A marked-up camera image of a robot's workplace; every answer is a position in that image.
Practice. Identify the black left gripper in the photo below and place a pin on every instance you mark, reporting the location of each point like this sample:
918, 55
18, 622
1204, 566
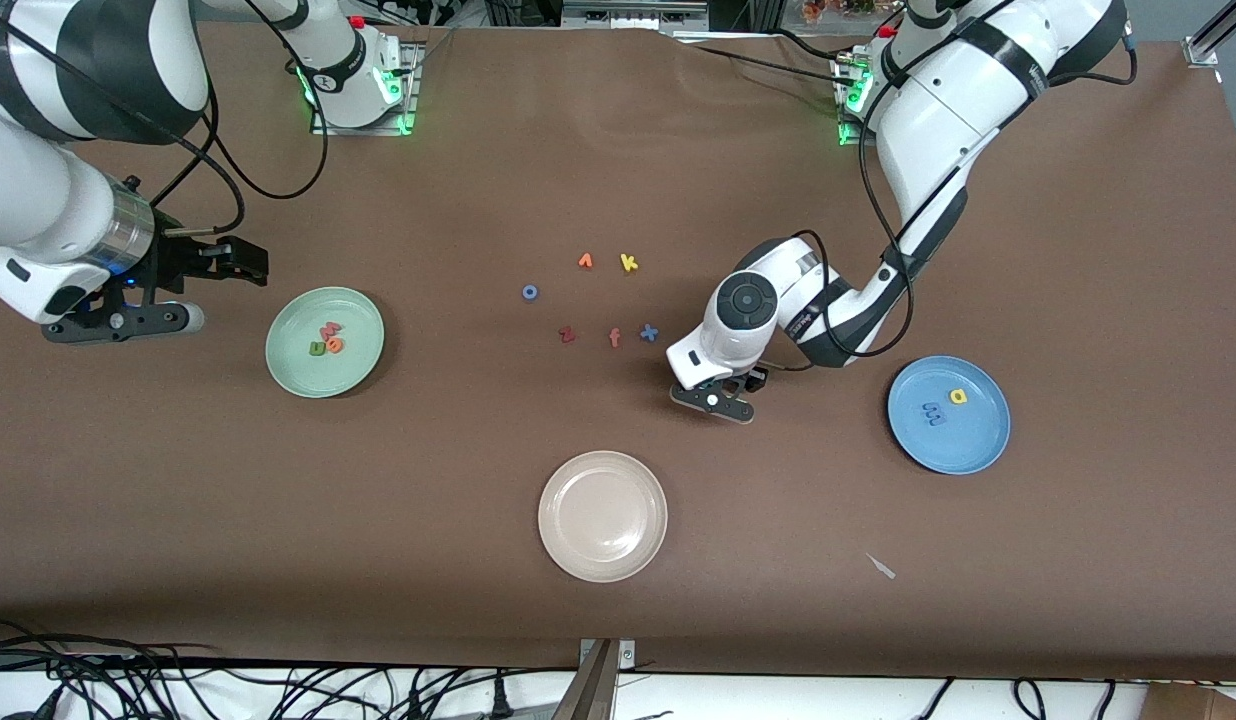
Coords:
749, 380

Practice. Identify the brown cardboard box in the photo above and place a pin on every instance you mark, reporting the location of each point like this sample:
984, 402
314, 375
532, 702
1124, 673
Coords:
1198, 703

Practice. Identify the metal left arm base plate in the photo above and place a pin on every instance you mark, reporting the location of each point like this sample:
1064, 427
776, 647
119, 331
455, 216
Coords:
846, 135

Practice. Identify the blue foam letter m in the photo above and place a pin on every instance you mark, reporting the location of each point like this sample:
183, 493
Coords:
932, 413

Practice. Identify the clear tape scrap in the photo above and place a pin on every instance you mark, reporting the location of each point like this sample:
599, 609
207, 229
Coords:
883, 569

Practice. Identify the beige plate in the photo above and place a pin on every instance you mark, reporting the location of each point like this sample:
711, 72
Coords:
603, 516

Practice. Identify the blue plate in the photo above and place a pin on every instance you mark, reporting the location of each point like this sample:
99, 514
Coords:
963, 445

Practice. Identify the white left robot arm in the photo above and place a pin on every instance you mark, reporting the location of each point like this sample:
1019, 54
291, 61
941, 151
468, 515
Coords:
938, 120

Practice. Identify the black power plug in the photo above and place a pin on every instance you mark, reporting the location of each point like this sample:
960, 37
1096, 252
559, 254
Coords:
499, 697
414, 705

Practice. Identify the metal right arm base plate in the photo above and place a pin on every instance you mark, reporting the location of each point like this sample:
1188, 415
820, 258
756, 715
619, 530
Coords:
323, 129

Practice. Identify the grey background equipment box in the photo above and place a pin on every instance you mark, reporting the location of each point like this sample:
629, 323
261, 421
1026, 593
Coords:
633, 12

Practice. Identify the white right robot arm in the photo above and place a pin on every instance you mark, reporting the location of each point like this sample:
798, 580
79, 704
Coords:
38, 200

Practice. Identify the orange background objects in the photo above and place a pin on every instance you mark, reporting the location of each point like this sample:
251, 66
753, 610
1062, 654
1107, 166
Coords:
838, 10

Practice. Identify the aluminium frame profile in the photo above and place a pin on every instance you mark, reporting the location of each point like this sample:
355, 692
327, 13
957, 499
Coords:
1213, 40

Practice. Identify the light green plate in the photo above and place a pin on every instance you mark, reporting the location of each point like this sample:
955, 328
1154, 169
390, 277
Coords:
348, 375

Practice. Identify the grey metal mount post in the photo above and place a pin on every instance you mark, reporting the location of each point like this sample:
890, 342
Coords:
593, 690

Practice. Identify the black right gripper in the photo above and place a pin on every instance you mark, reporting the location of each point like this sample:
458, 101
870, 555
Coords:
181, 262

